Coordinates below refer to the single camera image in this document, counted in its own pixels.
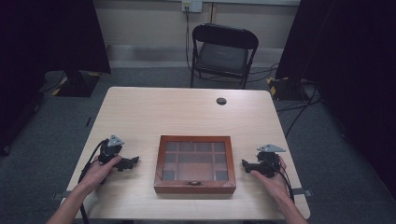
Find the white wall outlet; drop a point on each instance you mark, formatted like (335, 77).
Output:
(192, 5)

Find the wooden box with glass lid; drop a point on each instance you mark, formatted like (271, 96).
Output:
(195, 161)

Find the grey table side bracket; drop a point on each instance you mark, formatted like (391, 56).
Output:
(62, 194)
(303, 192)

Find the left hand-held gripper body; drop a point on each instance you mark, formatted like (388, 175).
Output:
(109, 153)

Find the black stand base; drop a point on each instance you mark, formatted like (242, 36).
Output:
(286, 88)
(77, 84)

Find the black folding chair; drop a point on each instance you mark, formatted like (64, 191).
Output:
(222, 53)

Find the person's right hand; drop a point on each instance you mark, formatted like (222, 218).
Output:
(275, 186)

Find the person's left hand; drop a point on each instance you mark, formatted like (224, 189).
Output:
(96, 174)

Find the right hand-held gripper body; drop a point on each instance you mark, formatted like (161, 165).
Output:
(268, 163)

